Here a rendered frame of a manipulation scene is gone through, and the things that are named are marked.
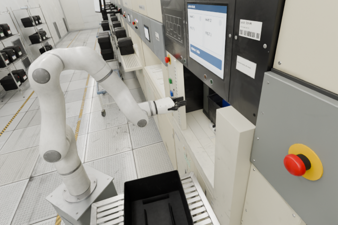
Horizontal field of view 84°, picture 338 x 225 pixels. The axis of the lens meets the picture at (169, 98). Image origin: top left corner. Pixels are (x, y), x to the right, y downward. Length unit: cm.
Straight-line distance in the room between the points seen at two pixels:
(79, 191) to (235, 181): 90
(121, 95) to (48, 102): 30
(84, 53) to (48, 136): 41
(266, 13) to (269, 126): 24
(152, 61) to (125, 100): 183
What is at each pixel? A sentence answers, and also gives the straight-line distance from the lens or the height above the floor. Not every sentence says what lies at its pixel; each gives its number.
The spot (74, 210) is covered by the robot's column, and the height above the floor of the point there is 76.
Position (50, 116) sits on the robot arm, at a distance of 98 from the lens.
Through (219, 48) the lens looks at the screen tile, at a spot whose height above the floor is 156.
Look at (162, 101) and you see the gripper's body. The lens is 103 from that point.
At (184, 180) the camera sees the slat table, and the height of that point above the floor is 76.
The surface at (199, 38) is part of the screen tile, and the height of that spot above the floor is 157.
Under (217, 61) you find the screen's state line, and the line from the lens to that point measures 64.
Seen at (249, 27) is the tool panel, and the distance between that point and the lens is 50.
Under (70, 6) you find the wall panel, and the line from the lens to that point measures 1450.
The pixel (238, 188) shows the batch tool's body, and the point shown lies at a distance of 70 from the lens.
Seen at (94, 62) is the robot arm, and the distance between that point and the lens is 86.
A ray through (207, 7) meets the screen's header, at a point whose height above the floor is 167.
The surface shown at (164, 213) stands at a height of 77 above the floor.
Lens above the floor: 173
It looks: 29 degrees down
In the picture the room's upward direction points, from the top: 6 degrees counter-clockwise
